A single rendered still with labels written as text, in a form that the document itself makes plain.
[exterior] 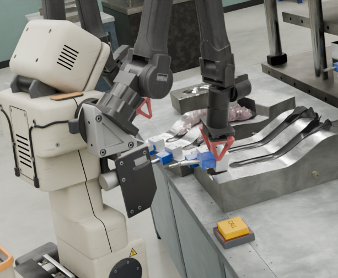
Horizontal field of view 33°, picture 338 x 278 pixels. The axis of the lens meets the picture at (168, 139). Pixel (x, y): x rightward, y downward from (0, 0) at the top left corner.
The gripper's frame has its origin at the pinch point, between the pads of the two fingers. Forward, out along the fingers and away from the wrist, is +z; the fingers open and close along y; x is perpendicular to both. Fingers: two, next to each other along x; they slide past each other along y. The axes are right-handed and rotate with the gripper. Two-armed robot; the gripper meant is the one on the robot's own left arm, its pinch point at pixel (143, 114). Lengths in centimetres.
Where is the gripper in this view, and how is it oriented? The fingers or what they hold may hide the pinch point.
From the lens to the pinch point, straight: 180.7
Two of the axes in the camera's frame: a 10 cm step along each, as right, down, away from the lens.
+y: -6.1, -1.8, 7.7
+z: 5.1, 6.6, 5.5
